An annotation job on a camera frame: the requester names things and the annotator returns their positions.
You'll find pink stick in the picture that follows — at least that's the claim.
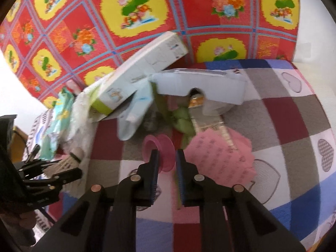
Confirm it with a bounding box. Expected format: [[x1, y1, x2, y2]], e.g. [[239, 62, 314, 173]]
[[66, 80, 80, 96]]

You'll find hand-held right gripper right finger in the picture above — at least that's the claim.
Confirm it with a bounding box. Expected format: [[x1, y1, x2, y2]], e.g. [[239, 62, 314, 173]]
[[175, 149, 306, 252]]

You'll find green wet wipe pack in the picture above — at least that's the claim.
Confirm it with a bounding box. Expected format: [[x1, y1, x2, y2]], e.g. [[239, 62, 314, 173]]
[[43, 88, 77, 160]]

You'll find light blue face mask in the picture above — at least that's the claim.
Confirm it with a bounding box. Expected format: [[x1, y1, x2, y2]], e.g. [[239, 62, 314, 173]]
[[117, 84, 154, 141]]

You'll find white cardboard tray with hole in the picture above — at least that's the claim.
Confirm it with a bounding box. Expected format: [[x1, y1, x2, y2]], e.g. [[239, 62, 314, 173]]
[[150, 68, 248, 116]]

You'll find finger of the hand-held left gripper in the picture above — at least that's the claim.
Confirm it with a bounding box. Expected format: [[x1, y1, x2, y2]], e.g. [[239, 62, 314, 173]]
[[25, 168, 83, 187], [20, 145, 57, 174]]

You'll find red yellow floral wall cloth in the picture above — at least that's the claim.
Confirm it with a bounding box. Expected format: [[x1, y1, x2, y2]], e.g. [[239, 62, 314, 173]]
[[0, 0, 301, 111]]

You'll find long white box green end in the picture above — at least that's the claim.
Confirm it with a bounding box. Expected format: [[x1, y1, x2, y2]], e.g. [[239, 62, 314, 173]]
[[91, 31, 189, 116]]

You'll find pink plastic spool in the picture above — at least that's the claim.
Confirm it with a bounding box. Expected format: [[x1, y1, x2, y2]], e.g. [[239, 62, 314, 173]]
[[143, 134, 176, 174]]

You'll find pink paper napkin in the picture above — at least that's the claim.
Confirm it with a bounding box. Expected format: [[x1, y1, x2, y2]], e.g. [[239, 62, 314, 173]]
[[187, 130, 256, 185]]

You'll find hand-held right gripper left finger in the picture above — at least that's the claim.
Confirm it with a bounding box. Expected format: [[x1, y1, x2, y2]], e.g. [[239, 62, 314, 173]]
[[31, 149, 160, 252]]

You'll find checkered heart blanket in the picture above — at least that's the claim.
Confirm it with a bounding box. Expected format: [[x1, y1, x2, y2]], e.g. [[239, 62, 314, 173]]
[[29, 59, 336, 252]]

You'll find person's left hand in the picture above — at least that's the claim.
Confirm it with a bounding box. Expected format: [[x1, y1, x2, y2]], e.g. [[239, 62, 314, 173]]
[[15, 211, 37, 229]]

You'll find clear plastic bag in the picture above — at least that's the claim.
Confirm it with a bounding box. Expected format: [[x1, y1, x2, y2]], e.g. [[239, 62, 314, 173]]
[[64, 80, 105, 150]]

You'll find green ribbon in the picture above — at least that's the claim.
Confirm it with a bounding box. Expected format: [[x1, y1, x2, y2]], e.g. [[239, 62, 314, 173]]
[[154, 84, 196, 210]]

